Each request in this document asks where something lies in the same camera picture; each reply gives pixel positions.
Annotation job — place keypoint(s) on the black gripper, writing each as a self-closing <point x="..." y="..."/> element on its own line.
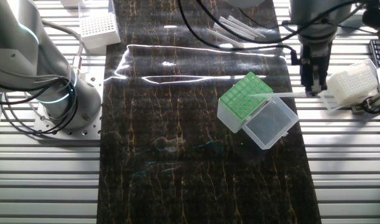
<point x="314" y="59"/>

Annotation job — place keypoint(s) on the clear large pipette tip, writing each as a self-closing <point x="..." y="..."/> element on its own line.
<point x="228" y="32"/>
<point x="234" y="30"/>
<point x="280" y="95"/>
<point x="239" y="27"/>
<point x="225" y="39"/>
<point x="244" y="24"/>

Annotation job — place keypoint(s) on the green pipette tip holder box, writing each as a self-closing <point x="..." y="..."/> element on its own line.
<point x="236" y="102"/>

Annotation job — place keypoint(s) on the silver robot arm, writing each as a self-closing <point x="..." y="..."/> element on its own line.
<point x="15" y="46"/>

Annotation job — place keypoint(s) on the white tip rack tilted box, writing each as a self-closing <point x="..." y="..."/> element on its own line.
<point x="351" y="84"/>

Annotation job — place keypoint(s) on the white tip rack clear lid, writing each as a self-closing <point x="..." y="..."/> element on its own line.
<point x="98" y="26"/>

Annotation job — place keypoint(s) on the black keyboard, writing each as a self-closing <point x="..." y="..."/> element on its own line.
<point x="379" y="51"/>

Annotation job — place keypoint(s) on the black marble pattern mat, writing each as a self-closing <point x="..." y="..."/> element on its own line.
<point x="177" y="171"/>

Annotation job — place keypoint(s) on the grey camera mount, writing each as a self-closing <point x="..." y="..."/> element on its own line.
<point x="379" y="99"/>

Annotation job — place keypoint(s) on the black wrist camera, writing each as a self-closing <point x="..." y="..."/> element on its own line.
<point x="376" y="17"/>

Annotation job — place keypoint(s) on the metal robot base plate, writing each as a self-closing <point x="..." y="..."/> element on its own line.
<point x="94" y="81"/>

